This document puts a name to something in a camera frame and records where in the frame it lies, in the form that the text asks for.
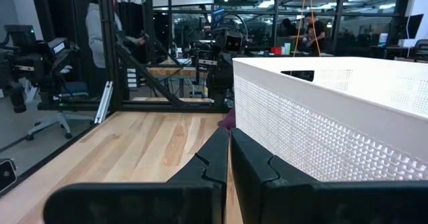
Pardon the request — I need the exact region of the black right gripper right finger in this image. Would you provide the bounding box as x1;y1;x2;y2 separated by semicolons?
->
231;127;428;224

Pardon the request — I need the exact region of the orange hanging cable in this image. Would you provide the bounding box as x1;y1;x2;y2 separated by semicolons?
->
293;0;322;58

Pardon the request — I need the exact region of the black folding partition screen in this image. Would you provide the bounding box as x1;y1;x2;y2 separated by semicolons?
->
31;0;100;84

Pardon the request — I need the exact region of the wooden background workbench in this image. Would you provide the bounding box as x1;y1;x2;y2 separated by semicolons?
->
146;57;215;98

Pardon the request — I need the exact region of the white perforated plastic basket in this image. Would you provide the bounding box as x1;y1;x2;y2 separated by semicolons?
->
232;56;428;182

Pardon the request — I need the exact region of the person seated in background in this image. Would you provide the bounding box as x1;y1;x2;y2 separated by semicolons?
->
282;17;298;37

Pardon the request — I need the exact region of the black metal frame post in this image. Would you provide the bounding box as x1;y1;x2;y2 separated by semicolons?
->
96;0;124;113

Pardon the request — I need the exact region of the black cable loop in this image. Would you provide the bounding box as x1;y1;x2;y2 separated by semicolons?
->
213;12;249;37

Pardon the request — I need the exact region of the black base frame beam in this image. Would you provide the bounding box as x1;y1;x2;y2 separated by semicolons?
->
37;98;231;114

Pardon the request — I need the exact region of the person in black top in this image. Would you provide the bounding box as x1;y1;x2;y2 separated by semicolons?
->
303;12;327;56

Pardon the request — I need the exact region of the silver aluminium extrusion bar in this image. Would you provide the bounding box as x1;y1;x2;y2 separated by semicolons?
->
94;80;114;125

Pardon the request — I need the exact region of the black diagonal frame brace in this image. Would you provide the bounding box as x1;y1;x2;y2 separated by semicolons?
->
115;38;185;108

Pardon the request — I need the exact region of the office chair white base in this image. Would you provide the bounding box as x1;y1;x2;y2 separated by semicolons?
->
25;82;95;142

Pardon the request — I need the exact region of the person in grey top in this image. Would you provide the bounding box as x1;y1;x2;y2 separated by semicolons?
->
85;0;146;98

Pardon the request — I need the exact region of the dark maroon object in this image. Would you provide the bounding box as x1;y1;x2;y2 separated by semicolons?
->
218;106;237;131

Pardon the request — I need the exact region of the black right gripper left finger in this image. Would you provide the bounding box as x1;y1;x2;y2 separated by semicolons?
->
43;127;230;224

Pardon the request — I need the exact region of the small black camera device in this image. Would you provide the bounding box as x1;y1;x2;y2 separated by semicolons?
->
0;158;18;194

